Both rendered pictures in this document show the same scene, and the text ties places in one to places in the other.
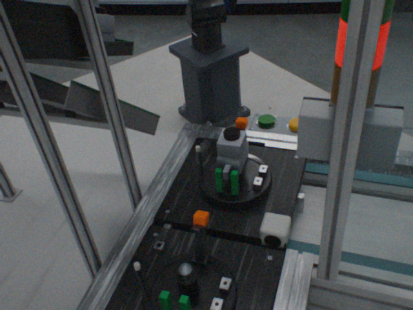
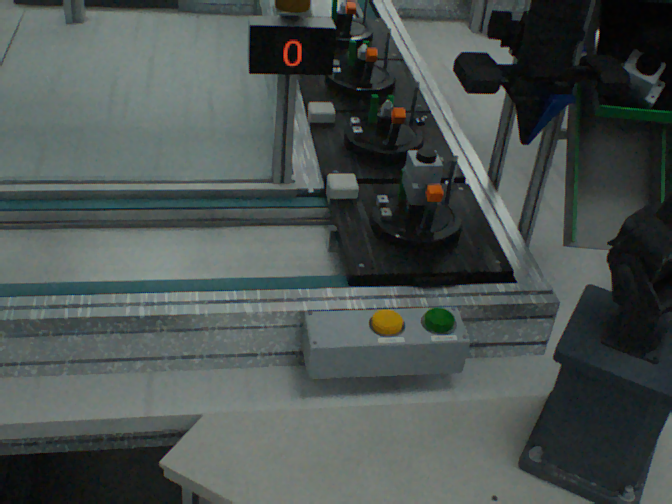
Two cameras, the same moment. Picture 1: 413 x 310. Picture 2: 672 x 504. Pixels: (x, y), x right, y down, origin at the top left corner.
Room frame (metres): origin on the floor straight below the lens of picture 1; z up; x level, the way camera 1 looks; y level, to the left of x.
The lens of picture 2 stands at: (1.45, -0.69, 1.66)
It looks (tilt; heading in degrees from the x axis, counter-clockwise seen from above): 36 degrees down; 148
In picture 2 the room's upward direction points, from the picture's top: 6 degrees clockwise
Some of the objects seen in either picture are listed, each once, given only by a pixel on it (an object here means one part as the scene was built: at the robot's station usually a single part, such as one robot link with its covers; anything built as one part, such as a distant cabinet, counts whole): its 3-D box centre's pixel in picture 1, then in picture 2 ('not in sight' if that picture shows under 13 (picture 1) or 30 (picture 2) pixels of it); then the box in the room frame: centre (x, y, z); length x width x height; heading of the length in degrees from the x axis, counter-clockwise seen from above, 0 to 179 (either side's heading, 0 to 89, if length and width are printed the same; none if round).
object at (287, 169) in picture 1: (235, 186); (414, 229); (0.63, -0.03, 0.96); 0.24 x 0.24 x 0.02; 69
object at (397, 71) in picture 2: not in sight; (361, 63); (0.16, 0.14, 1.01); 0.24 x 0.24 x 0.13; 69
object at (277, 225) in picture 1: (275, 230); (342, 190); (0.51, -0.09, 0.97); 0.05 x 0.05 x 0.04; 69
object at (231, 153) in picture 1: (231, 150); (421, 170); (0.62, -0.03, 1.06); 0.08 x 0.04 x 0.07; 160
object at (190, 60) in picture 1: (211, 82); (609, 399); (1.03, -0.01, 0.96); 0.15 x 0.15 x 0.20; 32
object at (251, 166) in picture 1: (234, 179); (415, 219); (0.63, -0.03, 0.98); 0.14 x 0.14 x 0.02
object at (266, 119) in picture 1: (266, 122); (438, 322); (0.83, -0.13, 0.96); 0.04 x 0.04 x 0.02
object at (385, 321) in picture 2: (297, 126); (387, 324); (0.80, -0.19, 0.96); 0.04 x 0.04 x 0.02
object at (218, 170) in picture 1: (219, 180); not in sight; (0.60, -0.01, 1.01); 0.01 x 0.01 x 0.05; 69
